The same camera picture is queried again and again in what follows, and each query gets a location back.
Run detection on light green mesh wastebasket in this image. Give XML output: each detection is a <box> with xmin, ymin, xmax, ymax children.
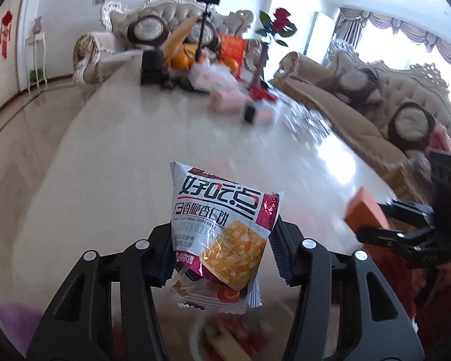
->
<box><xmin>190</xmin><ymin>307</ymin><xmax>298</xmax><ymax>361</ymax></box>

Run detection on ornate tan sofa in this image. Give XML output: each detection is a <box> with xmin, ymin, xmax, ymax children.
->
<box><xmin>270</xmin><ymin>39</ymin><xmax>451</xmax><ymax>187</ymax></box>

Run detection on red flat packet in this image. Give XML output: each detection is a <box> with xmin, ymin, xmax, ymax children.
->
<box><xmin>248</xmin><ymin>86</ymin><xmax>278</xmax><ymax>103</ymax></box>

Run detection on slender purple vase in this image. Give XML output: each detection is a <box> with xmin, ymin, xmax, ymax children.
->
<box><xmin>248</xmin><ymin>42</ymin><xmax>272</xmax><ymax>91</ymax></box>

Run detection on white side table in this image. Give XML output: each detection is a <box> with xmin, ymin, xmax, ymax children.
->
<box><xmin>25</xmin><ymin>32</ymin><xmax>48</xmax><ymax>93</ymax></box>

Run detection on red artificial roses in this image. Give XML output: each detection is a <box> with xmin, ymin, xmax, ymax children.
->
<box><xmin>255</xmin><ymin>7</ymin><xmax>298</xmax><ymax>48</ymax></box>

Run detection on black selfie stick stand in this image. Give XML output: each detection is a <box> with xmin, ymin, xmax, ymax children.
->
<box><xmin>193</xmin><ymin>0</ymin><xmax>222</xmax><ymax>64</ymax></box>

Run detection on small pink box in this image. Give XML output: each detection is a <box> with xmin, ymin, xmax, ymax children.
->
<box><xmin>256</xmin><ymin>106</ymin><xmax>276</xmax><ymax>126</ymax></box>

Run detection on person's right hand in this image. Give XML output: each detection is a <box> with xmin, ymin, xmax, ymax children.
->
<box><xmin>429</xmin><ymin>122</ymin><xmax>451</xmax><ymax>157</ymax></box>

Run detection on grey draped curtains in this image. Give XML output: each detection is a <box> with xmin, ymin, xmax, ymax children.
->
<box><xmin>330</xmin><ymin>5</ymin><xmax>451</xmax><ymax>70</ymax></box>

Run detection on orange box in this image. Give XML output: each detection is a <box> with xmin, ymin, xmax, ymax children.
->
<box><xmin>343</xmin><ymin>187</ymin><xmax>395</xmax><ymax>260</ymax></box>

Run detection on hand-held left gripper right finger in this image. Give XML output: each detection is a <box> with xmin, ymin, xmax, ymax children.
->
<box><xmin>268</xmin><ymin>216</ymin><xmax>425</xmax><ymax>361</ymax></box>

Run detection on purple cloth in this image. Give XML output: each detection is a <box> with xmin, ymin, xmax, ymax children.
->
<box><xmin>0</xmin><ymin>301</ymin><xmax>42</xmax><ymax>344</ymax></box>

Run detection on ornate cream sofa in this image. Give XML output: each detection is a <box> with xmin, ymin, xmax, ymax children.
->
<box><xmin>72</xmin><ymin>0</ymin><xmax>257</xmax><ymax>88</ymax></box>

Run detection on yellow bag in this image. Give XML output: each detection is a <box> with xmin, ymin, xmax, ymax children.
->
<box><xmin>164</xmin><ymin>16</ymin><xmax>197</xmax><ymax>61</ymax></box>

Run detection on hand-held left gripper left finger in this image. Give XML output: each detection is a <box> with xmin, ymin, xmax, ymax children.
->
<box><xmin>26</xmin><ymin>224</ymin><xmax>177</xmax><ymax>361</ymax></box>

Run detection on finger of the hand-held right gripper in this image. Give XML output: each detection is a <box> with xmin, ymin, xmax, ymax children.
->
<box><xmin>356</xmin><ymin>225</ymin><xmax>435</xmax><ymax>257</ymax></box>
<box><xmin>378</xmin><ymin>200</ymin><xmax>435</xmax><ymax>227</ymax></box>

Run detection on white plastic bag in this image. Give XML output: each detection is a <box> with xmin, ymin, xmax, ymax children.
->
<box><xmin>189</xmin><ymin>63</ymin><xmax>238</xmax><ymax>93</ymax></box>

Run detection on red knot wall hanging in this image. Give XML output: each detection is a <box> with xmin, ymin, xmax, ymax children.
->
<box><xmin>0</xmin><ymin>11</ymin><xmax>14</xmax><ymax>61</ymax></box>

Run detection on black box device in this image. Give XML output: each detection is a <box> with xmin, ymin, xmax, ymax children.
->
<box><xmin>140</xmin><ymin>50</ymin><xmax>175</xmax><ymax>88</ymax></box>

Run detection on white snack packet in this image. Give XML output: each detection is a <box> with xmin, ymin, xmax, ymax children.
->
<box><xmin>166</xmin><ymin>161</ymin><xmax>285</xmax><ymax>315</ymax></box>

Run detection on round dark-rimmed cushion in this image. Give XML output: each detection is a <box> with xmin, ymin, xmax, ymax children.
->
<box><xmin>129</xmin><ymin>15</ymin><xmax>170</xmax><ymax>46</ymax></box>
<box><xmin>388</xmin><ymin>101</ymin><xmax>437</xmax><ymax>152</ymax></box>
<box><xmin>337</xmin><ymin>68</ymin><xmax>381</xmax><ymax>110</ymax></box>
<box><xmin>187</xmin><ymin>18</ymin><xmax>220</xmax><ymax>48</ymax></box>

